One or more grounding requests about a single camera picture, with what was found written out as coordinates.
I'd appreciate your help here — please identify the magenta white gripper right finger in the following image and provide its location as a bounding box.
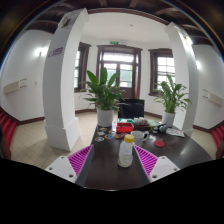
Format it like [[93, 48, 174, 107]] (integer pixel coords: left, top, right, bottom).
[[134, 145, 179, 182]]

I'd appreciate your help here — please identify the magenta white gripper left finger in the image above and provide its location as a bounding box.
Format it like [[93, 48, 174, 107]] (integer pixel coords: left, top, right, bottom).
[[46, 145, 94, 183]]

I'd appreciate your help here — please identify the red round coaster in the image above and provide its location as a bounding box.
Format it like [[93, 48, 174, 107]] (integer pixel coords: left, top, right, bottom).
[[154, 140, 165, 148]]

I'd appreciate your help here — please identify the clear bottle with yellow cap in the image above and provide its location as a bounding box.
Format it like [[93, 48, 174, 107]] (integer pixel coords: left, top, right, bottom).
[[118, 134, 134, 168]]

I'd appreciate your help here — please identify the white ceramic mug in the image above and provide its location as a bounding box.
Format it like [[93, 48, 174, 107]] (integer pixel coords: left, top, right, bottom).
[[131, 131, 149, 146]]

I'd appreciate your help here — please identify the round patterned coaster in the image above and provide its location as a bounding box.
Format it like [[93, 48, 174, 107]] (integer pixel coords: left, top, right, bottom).
[[95, 137, 104, 142]]

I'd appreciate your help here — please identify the white paper sheet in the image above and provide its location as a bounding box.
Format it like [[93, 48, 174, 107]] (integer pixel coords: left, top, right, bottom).
[[166, 128, 185, 137]]

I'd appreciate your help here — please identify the left white pillar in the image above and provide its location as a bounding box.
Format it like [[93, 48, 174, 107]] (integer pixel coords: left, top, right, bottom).
[[42, 9, 88, 152]]

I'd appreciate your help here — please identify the white pillar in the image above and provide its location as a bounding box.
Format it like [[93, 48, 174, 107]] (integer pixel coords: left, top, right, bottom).
[[165, 22, 198, 136], [42, 9, 88, 152]]

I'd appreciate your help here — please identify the green box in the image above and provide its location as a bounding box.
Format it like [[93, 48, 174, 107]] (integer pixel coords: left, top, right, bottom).
[[148, 120, 160, 127]]

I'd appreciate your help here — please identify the tray of white cups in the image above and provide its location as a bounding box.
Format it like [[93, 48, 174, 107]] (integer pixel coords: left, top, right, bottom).
[[134, 117, 150, 130]]

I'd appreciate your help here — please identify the red plastic tray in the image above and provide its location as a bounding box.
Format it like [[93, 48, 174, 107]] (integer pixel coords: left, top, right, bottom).
[[116, 122, 134, 133]]

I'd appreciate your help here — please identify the black office chair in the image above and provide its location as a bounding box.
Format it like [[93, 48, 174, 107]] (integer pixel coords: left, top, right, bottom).
[[118, 98, 145, 119]]

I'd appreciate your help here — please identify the right potted green plant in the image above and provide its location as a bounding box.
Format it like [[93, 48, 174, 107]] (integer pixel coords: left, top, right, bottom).
[[154, 74, 192, 128]]

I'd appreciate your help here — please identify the potted green plant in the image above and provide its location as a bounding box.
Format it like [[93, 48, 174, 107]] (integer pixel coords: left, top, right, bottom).
[[154, 74, 192, 128], [82, 68, 123, 127]]

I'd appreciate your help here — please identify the left potted green plant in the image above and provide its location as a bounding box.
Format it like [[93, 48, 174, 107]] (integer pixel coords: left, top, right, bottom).
[[82, 68, 123, 127]]

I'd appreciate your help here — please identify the right dark framed window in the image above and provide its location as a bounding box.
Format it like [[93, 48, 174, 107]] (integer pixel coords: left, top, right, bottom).
[[149, 48, 175, 96]]

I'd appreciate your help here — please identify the dark framed window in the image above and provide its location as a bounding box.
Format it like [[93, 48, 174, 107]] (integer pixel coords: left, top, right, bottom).
[[74, 42, 90, 92], [149, 48, 175, 96]]

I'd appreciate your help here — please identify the left dark framed window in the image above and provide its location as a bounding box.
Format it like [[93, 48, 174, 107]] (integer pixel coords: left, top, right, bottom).
[[74, 42, 90, 92]]

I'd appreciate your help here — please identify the dark wooden double door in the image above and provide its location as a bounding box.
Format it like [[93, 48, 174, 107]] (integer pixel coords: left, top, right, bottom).
[[96, 45, 142, 99]]

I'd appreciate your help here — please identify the right white pillar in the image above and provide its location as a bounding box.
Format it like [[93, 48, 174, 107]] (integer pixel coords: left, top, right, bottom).
[[165, 22, 198, 136]]

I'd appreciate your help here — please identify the right wall air conditioner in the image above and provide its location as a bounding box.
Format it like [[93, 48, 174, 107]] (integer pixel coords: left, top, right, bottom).
[[203, 90, 224, 106]]

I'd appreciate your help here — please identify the wall air conditioner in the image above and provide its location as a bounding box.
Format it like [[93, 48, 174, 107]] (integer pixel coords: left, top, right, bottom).
[[3, 79, 27, 94], [203, 90, 224, 106]]

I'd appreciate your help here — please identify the left wall air conditioner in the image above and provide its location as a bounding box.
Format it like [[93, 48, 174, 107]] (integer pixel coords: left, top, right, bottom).
[[3, 79, 27, 94]]

